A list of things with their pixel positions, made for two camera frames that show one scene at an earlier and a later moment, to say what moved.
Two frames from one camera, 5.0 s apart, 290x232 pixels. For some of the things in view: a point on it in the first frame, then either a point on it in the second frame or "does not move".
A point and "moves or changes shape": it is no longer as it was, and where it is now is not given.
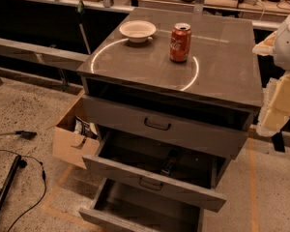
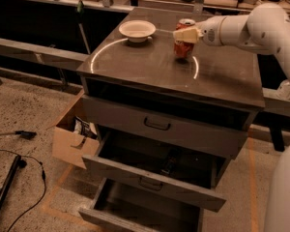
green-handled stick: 80,12 does not move
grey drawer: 157,168 does not move
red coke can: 180,43 moves or changes shape
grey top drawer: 222,131 does not move
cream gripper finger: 266,46 -> 188,35
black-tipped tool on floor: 27,135 does not move
